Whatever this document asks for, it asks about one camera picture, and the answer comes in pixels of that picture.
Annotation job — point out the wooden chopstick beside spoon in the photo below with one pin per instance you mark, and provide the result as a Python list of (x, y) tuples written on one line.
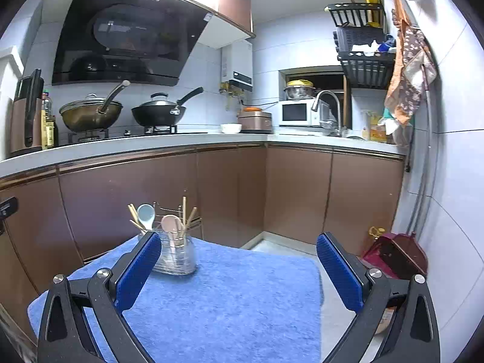
[(133, 213)]

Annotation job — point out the white microwave oven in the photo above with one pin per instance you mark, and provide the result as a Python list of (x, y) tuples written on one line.
[(298, 113)]

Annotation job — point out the white bowl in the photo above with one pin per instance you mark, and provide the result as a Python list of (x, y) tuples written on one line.
[(231, 128)]

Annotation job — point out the bronze wok with lid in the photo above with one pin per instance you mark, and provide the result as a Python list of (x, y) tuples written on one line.
[(93, 112)]

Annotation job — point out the copper rice cooker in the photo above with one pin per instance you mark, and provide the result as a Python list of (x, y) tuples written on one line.
[(255, 121)]

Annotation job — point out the steel pot in niche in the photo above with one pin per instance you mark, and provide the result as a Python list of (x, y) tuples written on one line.
[(299, 89)]

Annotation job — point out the oil bottles on counter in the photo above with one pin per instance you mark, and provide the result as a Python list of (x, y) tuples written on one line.
[(51, 138)]

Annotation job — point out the blue terry towel mat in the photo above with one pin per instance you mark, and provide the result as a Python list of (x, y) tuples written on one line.
[(238, 306)]

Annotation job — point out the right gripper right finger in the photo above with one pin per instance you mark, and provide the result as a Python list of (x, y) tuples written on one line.
[(360, 292)]

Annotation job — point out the short wooden chopstick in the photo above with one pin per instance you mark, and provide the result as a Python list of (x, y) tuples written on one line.
[(137, 225)]

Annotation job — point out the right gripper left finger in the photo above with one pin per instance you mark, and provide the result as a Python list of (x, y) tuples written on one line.
[(112, 291)]

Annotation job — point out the brown base cabinets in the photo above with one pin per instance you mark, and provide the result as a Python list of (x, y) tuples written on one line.
[(71, 213)]

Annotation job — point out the black range hood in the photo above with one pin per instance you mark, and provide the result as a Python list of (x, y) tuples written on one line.
[(142, 41)]

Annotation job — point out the black wok with lid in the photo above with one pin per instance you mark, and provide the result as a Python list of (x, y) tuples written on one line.
[(160, 111)]

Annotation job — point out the gas stove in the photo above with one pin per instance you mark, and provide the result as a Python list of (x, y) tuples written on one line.
[(125, 132)]

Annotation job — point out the patterned hanging cloth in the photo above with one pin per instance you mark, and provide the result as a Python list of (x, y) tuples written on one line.
[(413, 68)]

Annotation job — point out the chrome sink faucet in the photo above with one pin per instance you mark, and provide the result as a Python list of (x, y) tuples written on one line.
[(328, 120)]

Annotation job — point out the pink ceramic spoon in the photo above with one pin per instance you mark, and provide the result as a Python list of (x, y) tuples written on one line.
[(172, 225)]

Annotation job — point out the dark red dustpan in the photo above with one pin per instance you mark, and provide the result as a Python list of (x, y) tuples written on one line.
[(398, 256)]

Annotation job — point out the light blue ceramic spoon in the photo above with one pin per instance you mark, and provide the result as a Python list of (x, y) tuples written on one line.
[(146, 216)]

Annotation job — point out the white water heater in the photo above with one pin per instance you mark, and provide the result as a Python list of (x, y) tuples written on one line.
[(237, 65)]

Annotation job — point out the yellow oil bottle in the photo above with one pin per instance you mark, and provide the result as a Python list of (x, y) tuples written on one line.
[(373, 129)]

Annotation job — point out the black dish rack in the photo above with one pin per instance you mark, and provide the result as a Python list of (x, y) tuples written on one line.
[(360, 42)]

